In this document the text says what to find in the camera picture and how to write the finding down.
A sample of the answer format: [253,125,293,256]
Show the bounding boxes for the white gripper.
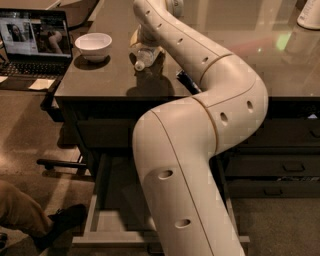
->
[129,25,161,47]

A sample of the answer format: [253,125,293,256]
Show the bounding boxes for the clear plastic water bottle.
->
[132,47,163,71]

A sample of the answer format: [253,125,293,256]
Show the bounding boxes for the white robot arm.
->
[133,0,268,256]

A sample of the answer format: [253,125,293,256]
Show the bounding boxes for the dark drawer cabinet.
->
[54,0,320,201]

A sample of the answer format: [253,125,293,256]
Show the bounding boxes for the closed dark top drawer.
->
[77,119,135,148]

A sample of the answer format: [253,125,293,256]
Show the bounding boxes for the right middle drawer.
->
[226,155,320,177]

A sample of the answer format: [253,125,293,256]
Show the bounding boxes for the right top drawer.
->
[243,118,320,148]

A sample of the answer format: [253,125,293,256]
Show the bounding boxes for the right bottom drawer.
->
[227,180,320,198]

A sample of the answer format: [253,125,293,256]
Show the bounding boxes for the white ceramic bowl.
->
[75,33,112,63]

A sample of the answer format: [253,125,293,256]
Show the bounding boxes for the blue chip bag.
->
[176,70,201,95]

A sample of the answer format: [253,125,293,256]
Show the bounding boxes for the open black laptop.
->
[0,8,73,91]

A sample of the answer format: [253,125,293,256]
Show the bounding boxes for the white sticky note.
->
[29,79,54,90]

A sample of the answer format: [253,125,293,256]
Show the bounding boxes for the black chair base leg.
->
[36,159,87,170]

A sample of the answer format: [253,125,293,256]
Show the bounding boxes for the white cylinder container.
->
[297,0,320,30]

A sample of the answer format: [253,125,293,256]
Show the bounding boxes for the black shoe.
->
[33,204,87,250]

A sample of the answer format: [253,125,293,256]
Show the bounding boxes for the person's tan trouser leg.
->
[0,180,53,238]

